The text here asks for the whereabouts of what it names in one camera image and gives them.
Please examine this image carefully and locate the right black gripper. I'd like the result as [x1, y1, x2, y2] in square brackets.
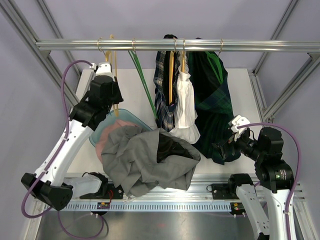
[212, 127, 265, 161]

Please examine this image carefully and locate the yellow hanger of grey skirt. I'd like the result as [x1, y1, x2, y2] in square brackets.
[96, 34, 120, 118]

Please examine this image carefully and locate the green hanger of pink skirt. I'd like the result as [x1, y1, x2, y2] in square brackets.
[128, 38, 157, 119]

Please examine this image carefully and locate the pink pleated skirt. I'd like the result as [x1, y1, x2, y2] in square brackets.
[95, 119, 141, 163]

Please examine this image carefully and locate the grey skirt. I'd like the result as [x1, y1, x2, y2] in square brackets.
[100, 125, 201, 197]

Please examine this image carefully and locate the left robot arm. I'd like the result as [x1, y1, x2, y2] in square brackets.
[21, 73, 123, 211]

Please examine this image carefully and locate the white pleated skirt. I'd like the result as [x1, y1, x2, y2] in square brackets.
[169, 57, 201, 144]

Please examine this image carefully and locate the dark green plaid skirt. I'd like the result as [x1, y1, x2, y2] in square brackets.
[187, 51, 241, 162]

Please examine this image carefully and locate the navy plaid skirt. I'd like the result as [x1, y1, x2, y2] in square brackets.
[153, 50, 180, 132]

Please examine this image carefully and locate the yellow hanger of plaid skirt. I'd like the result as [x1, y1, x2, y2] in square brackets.
[168, 50, 175, 106]

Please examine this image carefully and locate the yellow hanger of white skirt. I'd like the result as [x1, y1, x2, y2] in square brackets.
[180, 39, 187, 74]

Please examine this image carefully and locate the teal plastic bin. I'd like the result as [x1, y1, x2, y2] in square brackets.
[89, 108, 152, 147]

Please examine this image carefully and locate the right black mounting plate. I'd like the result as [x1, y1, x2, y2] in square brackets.
[206, 183, 239, 200]

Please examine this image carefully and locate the black mounting plate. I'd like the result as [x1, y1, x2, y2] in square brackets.
[98, 183, 124, 200]
[206, 183, 239, 200]

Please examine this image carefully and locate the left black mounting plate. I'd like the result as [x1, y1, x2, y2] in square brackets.
[98, 183, 124, 200]

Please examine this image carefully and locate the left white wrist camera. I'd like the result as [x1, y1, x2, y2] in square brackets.
[89, 62, 114, 77]

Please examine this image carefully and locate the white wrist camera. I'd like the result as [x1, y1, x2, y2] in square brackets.
[229, 114, 250, 142]
[89, 62, 114, 77]

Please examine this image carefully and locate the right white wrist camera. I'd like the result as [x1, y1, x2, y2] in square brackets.
[229, 114, 250, 142]

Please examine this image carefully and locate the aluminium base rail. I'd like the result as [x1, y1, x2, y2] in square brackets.
[63, 172, 305, 202]

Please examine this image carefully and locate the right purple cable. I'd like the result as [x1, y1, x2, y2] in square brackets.
[236, 122, 302, 240]

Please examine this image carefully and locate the purple cable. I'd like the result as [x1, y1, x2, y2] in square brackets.
[21, 59, 95, 220]
[236, 122, 302, 240]

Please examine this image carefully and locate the aluminium hanging rail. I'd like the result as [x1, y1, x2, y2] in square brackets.
[36, 38, 320, 53]

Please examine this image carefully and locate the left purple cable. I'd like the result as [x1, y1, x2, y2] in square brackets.
[21, 59, 95, 220]

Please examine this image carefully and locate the slotted cable duct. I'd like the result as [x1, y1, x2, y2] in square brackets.
[43, 201, 232, 213]

